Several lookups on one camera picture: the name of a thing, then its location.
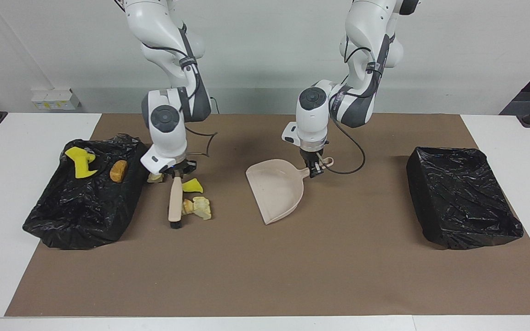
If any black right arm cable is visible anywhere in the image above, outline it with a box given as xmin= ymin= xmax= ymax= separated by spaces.
xmin=143 ymin=23 xmax=219 ymax=159

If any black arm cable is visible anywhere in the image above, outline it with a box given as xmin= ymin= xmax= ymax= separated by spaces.
xmin=143 ymin=23 xmax=219 ymax=159
xmin=323 ymin=28 xmax=392 ymax=175

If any notched yellow sponge piece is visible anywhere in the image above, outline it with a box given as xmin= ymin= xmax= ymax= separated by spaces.
xmin=75 ymin=156 xmax=98 ymax=179

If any beige plastic dustpan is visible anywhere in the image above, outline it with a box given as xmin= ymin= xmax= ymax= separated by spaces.
xmin=246 ymin=156 xmax=334 ymax=225

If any white wall socket box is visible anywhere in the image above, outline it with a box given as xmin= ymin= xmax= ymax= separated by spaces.
xmin=31 ymin=89 xmax=81 ymax=111

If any black bag lined bin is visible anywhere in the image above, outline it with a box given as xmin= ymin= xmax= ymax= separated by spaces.
xmin=23 ymin=134 xmax=150 ymax=250
xmin=406 ymin=147 xmax=524 ymax=250

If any chunky yellow sponge piece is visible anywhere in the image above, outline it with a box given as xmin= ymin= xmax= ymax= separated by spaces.
xmin=65 ymin=147 xmax=96 ymax=162

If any yellow sponge wedge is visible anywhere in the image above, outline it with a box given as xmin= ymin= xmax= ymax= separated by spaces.
xmin=182 ymin=178 xmax=204 ymax=194

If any brown bread roll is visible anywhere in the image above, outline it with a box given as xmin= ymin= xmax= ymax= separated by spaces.
xmin=110 ymin=160 xmax=128 ymax=183

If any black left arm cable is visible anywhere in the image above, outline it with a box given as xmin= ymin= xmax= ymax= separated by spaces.
xmin=323 ymin=28 xmax=392 ymax=175

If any beige hand brush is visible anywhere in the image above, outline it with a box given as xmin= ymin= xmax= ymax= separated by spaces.
xmin=168 ymin=175 xmax=184 ymax=229

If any large brown table mat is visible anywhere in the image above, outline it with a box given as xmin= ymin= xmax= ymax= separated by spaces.
xmin=5 ymin=113 xmax=530 ymax=318

